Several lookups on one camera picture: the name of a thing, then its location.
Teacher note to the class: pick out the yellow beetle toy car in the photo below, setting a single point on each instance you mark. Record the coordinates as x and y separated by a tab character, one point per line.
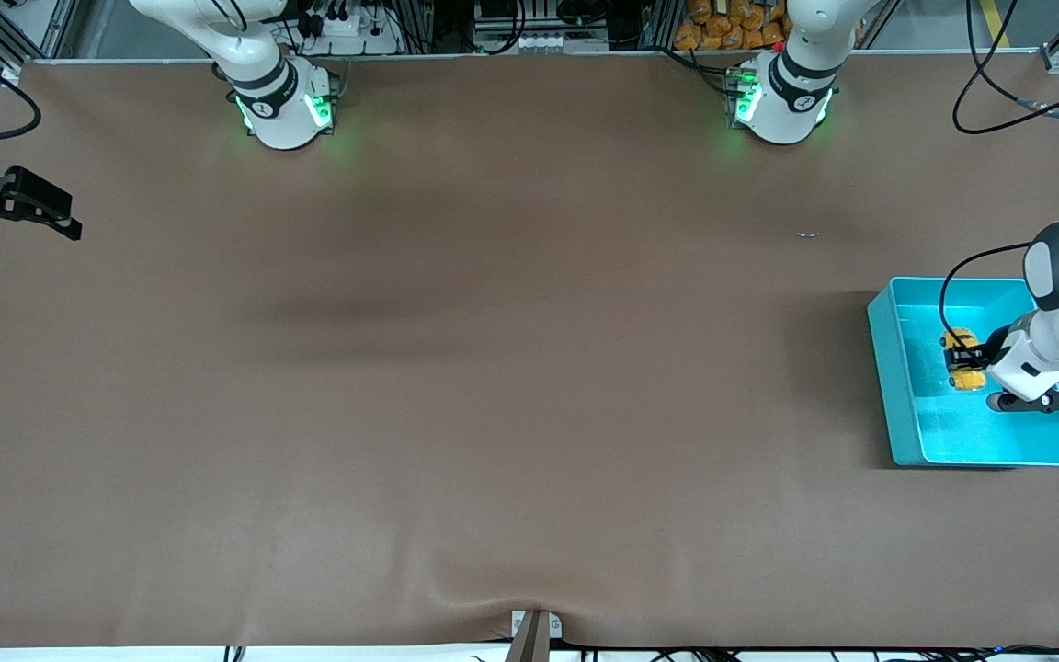
966	379

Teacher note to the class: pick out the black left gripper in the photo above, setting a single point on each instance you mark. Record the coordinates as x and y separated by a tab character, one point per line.
991	353

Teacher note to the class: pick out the white power strip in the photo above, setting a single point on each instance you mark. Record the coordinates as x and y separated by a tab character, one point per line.
346	28

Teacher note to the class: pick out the brown wedge post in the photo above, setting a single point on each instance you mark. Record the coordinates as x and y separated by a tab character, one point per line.
529	644

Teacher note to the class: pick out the teal plastic bin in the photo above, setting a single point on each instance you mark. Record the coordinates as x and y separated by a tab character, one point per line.
952	432

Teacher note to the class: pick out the brown table mat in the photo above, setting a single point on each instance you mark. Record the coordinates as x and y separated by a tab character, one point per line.
529	368

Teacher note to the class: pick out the grey metal edge bracket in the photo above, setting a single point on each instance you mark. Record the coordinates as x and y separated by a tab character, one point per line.
554	628

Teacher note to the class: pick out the grey electronics rack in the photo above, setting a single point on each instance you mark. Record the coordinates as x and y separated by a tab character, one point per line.
539	41

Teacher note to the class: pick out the pile of orange packets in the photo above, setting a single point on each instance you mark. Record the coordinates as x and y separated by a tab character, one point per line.
732	28

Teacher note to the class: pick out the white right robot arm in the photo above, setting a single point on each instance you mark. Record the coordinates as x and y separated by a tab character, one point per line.
281	119

